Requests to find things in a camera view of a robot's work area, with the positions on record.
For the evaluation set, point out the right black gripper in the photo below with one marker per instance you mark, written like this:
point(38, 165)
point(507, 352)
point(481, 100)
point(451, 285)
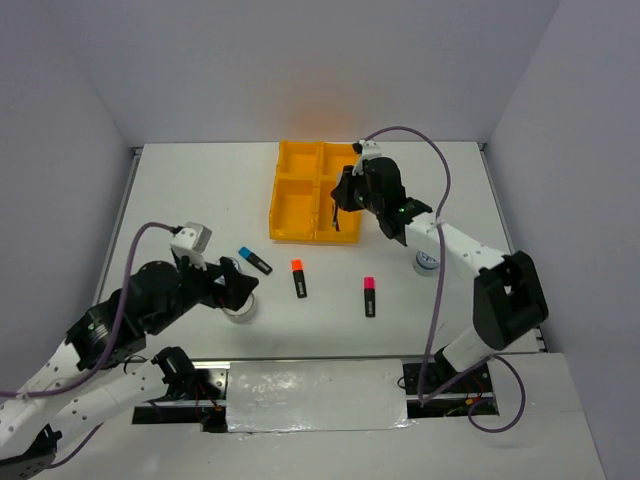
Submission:
point(342, 192)

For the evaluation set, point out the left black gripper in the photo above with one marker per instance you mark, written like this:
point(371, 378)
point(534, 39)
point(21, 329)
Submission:
point(237, 287)

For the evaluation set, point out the blue cap black highlighter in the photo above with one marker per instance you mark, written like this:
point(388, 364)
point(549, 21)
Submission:
point(254, 260)

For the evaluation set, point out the orange cap black highlighter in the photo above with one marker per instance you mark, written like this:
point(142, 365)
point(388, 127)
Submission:
point(299, 278)

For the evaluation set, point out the pink cap black highlighter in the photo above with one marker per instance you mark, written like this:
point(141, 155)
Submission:
point(369, 292)

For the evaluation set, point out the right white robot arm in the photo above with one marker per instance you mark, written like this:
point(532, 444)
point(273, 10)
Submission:
point(507, 297)

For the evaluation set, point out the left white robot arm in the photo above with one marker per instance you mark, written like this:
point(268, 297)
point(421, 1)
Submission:
point(51, 411)

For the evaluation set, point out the clear tape roll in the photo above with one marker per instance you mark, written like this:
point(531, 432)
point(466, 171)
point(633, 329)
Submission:
point(245, 313)

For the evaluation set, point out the left blue putty jar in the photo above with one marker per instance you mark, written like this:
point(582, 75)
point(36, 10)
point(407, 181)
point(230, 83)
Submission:
point(239, 267)

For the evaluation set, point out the blue putty jar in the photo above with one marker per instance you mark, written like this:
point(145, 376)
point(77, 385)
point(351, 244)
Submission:
point(239, 267)
point(425, 265)

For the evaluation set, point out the yellow four-compartment organizer tray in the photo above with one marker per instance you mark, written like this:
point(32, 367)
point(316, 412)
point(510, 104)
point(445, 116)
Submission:
point(301, 205)

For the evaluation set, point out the right blue putty jar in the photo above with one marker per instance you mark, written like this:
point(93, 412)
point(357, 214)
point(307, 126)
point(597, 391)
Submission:
point(425, 265)

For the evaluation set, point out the silver foil covered panel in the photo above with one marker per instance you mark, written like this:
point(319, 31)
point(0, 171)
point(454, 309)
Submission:
point(315, 396)

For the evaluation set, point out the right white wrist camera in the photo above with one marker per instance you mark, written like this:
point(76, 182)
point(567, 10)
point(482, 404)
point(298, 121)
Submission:
point(365, 150)

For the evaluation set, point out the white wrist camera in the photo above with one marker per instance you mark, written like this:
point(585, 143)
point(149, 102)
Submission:
point(189, 244)
point(365, 150)

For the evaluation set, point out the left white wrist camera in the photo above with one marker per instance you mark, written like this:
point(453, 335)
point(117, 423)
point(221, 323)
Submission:
point(189, 244)

